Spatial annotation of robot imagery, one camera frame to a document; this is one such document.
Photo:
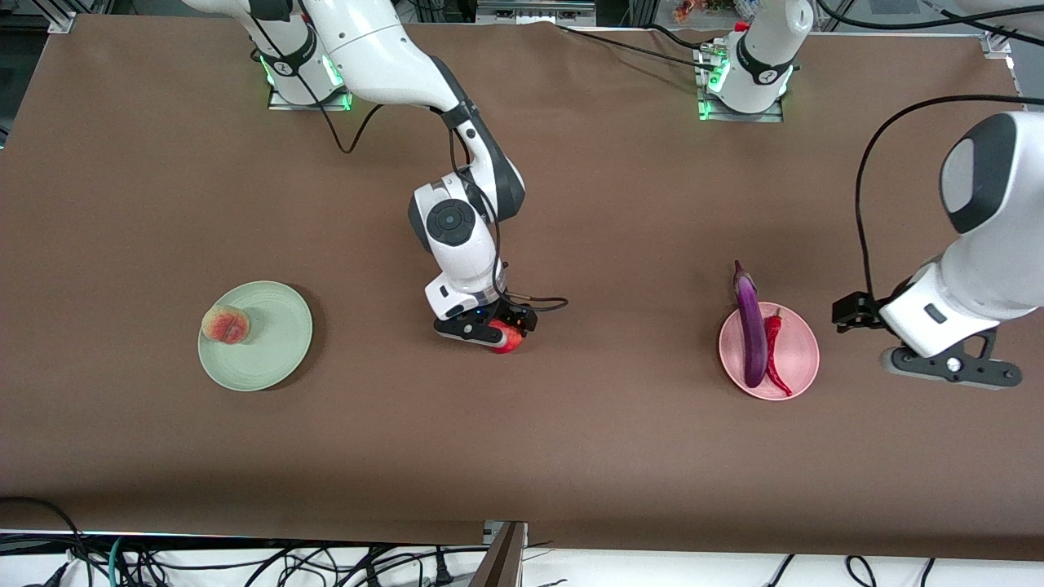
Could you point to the red pomegranate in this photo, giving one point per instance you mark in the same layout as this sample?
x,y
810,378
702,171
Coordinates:
x,y
507,341

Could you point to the red chili pepper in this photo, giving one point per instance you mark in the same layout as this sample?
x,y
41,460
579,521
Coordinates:
x,y
772,330

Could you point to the purple eggplant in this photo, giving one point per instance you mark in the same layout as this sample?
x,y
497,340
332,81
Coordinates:
x,y
752,342

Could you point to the pink yellow peach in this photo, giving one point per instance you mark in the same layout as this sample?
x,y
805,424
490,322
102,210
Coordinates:
x,y
226,324

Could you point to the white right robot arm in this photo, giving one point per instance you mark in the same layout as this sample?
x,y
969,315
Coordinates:
x,y
383,57

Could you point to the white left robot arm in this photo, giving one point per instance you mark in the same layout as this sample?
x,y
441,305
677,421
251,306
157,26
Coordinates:
x,y
999,261

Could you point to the pink round plate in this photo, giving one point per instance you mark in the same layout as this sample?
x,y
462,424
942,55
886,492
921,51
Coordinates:
x,y
803,350

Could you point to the brown table cover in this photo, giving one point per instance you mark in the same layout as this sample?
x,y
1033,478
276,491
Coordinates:
x,y
522,448

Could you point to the green round plate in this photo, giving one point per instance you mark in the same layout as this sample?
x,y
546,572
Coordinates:
x,y
273,350

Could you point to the grey metal box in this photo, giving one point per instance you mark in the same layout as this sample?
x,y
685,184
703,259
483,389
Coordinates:
x,y
534,12

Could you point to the orange background object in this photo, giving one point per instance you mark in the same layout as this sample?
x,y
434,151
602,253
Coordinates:
x,y
689,10

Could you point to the aluminium profile post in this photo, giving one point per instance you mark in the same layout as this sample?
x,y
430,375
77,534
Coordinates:
x,y
502,562

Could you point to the aluminium frame corner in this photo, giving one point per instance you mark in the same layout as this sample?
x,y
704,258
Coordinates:
x,y
997,41
61,20

